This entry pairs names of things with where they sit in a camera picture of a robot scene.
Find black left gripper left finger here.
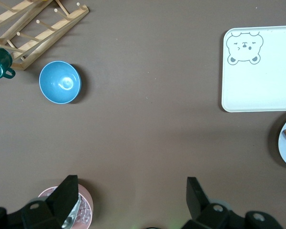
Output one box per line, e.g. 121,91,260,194
20,175,79,229

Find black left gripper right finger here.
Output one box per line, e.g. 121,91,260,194
181,177,231,229

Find metal scoop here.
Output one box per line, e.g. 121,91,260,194
61,198,82,229

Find pink bowl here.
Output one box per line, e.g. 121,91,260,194
37,183,94,229

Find clear ice cubes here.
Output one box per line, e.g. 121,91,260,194
72,205,92,225

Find blue bowl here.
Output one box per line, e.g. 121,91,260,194
39,60,82,104

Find cream bear print tray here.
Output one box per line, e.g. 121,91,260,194
221,25,286,113

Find wooden peg rack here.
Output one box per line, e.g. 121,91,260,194
0,0,89,71

